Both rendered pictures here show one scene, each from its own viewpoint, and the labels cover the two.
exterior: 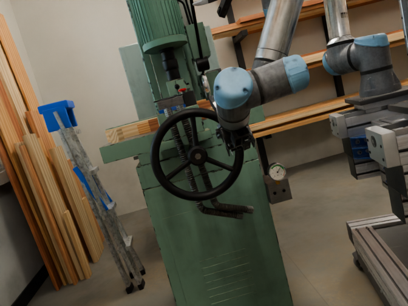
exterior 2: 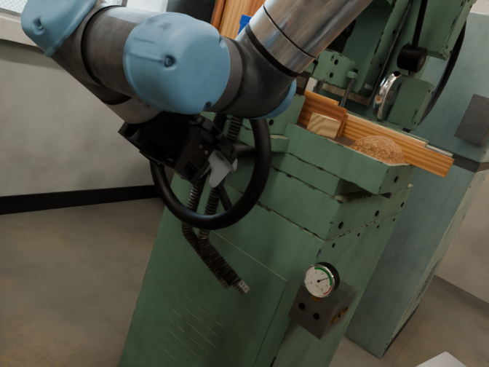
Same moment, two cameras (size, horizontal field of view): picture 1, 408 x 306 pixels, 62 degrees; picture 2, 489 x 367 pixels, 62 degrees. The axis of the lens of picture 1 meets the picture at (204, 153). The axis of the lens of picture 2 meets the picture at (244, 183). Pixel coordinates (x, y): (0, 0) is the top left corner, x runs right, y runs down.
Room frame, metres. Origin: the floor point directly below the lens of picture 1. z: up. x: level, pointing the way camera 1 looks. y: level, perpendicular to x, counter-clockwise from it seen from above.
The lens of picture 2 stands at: (0.47, -0.48, 0.99)
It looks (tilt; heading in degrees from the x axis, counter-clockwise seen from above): 16 degrees down; 35
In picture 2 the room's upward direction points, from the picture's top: 19 degrees clockwise
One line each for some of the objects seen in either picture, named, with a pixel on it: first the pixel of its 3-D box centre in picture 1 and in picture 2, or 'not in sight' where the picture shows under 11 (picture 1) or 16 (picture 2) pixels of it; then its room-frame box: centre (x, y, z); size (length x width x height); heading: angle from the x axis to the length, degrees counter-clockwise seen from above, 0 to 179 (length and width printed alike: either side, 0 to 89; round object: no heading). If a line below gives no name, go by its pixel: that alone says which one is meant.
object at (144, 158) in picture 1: (191, 142); (281, 150); (1.31, 0.04, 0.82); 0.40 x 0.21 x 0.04; 93
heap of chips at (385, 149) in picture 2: not in sight; (381, 145); (1.29, -0.19, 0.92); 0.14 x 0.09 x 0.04; 3
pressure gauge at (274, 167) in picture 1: (276, 173); (321, 282); (1.17, -0.23, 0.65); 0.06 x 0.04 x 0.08; 93
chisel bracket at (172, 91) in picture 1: (178, 91); (328, 71); (1.39, 0.04, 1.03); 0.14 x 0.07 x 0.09; 3
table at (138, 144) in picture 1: (183, 132); (271, 125); (1.26, 0.06, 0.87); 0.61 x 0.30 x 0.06; 93
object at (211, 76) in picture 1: (210, 86); (406, 102); (1.56, -0.11, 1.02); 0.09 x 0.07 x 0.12; 93
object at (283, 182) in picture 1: (275, 187); (323, 304); (1.24, -0.23, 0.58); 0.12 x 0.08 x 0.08; 3
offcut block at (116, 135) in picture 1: (116, 135); not in sight; (1.23, 0.29, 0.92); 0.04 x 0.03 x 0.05; 65
